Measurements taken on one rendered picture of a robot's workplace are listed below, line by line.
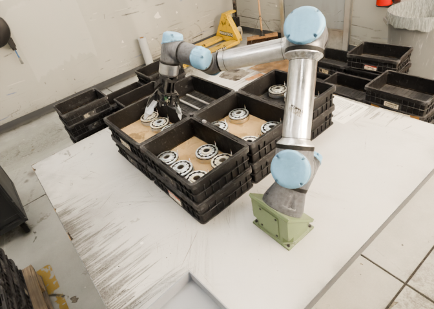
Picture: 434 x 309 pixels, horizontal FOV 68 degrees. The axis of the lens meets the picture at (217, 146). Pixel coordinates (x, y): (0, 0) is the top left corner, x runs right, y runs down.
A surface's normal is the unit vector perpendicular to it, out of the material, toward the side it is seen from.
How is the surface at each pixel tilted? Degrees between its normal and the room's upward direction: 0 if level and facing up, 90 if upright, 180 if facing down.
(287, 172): 61
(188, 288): 0
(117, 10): 90
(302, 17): 45
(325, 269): 0
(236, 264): 0
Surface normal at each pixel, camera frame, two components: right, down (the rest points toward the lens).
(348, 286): -0.17, -0.79
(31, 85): 0.62, 0.37
